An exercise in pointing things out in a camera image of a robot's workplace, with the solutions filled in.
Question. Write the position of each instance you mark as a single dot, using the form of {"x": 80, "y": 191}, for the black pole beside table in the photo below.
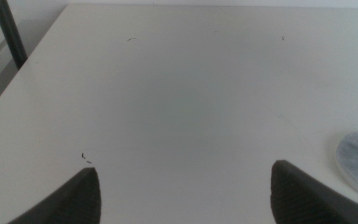
{"x": 9, "y": 32}

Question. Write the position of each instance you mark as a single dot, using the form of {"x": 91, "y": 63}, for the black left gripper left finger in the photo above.
{"x": 73, "y": 202}

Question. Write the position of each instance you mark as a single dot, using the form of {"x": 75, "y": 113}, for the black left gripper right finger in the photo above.
{"x": 303, "y": 199}

